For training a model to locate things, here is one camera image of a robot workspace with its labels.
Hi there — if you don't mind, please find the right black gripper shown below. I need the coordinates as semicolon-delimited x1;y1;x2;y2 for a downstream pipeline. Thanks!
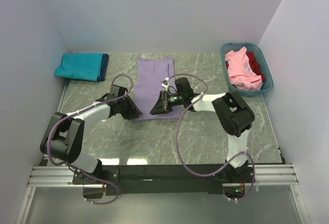
151;90;185;116

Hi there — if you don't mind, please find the purple t shirt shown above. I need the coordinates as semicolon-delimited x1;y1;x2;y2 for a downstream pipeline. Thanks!
134;56;180;121

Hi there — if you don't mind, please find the pink t shirt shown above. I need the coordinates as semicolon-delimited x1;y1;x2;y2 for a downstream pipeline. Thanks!
224;47;263;91

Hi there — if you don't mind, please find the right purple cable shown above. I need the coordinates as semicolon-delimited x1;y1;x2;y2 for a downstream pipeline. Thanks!
167;73;257;202

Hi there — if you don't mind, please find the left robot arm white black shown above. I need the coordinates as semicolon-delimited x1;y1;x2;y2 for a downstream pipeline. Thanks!
40;85;142;184

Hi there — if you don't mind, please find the folded teal t shirt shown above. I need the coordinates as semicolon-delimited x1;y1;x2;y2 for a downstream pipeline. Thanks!
54;53;103;82

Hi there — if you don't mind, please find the red t shirt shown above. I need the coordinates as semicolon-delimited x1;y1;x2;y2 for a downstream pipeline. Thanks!
246;51;266;82

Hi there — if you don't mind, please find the teal plastic basket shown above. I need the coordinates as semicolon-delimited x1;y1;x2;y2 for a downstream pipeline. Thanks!
221;43;273;96

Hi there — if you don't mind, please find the purple cable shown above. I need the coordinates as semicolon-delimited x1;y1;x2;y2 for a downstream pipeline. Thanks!
167;73;257;202
47;74;135;206

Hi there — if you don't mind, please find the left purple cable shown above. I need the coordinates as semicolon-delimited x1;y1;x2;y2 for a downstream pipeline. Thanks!
47;74;135;206

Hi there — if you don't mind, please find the folded dark blue t shirt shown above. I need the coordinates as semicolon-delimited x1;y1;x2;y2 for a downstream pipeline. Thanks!
97;53;109;82

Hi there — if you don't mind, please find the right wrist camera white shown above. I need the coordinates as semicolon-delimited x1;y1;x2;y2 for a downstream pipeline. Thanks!
161;77;170;89

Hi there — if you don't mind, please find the black base beam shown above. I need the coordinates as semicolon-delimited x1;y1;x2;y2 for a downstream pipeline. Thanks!
70;162;253;196

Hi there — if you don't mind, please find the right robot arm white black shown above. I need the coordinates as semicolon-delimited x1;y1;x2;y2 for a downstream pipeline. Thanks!
150;78;255;182

